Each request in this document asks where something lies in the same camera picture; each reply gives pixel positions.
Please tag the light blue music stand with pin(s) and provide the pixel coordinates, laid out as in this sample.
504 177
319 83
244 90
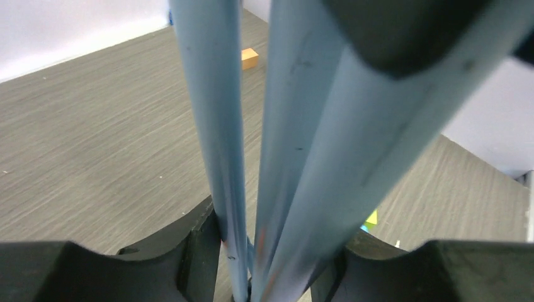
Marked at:
355 91

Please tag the tan wooden block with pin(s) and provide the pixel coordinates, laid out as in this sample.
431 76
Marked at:
249 58

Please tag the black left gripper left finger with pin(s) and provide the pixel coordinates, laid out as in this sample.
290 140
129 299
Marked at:
177 263

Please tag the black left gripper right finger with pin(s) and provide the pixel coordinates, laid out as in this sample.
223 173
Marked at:
368 269

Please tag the lime green wooden block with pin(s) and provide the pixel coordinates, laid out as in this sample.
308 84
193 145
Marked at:
372 220

